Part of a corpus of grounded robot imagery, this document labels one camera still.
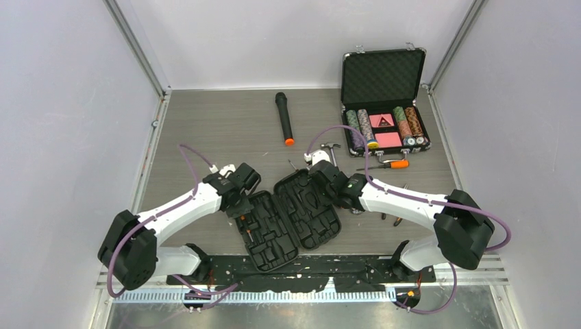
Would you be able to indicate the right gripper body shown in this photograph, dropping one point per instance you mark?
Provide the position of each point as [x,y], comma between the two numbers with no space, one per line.
[325,193]

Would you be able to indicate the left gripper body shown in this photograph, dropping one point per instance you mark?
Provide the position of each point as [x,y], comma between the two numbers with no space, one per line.
[242,207]

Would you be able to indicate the small orange black screwdriver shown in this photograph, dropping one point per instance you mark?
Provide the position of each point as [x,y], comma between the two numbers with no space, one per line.
[246,227]

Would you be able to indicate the black tool kit case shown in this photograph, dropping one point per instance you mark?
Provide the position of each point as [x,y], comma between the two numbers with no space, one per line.
[295,216]

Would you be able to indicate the thin orange black screwdriver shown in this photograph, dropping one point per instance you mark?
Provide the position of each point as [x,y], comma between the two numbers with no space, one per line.
[292,165]

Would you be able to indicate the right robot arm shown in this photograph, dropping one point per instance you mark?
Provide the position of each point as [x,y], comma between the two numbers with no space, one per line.
[460,233]

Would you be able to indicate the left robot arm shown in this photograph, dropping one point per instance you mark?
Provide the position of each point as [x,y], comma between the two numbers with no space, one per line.
[133,249]

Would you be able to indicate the black microphone orange end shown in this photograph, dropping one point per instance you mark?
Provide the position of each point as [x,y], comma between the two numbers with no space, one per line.
[282,107]

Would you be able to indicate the open poker chip case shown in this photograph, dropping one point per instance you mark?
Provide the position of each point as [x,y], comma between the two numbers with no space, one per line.
[379,92]

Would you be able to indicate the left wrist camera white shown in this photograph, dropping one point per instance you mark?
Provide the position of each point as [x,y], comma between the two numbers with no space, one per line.
[224,171]

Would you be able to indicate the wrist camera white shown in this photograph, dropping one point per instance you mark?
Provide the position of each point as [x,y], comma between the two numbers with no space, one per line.
[317,156]
[224,171]

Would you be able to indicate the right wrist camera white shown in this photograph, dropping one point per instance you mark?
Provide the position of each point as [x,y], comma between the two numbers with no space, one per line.
[317,156]

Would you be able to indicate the claw hammer black handle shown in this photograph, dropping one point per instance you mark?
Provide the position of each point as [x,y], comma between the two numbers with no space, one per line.
[330,147]

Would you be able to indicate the orange handled pliers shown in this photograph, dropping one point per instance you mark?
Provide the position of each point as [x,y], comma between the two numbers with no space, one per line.
[398,218]

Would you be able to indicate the orange handled screwdriver by case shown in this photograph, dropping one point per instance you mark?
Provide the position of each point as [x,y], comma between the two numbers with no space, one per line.
[390,164]

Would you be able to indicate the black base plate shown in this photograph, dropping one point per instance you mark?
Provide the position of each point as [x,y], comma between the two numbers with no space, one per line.
[308,273]

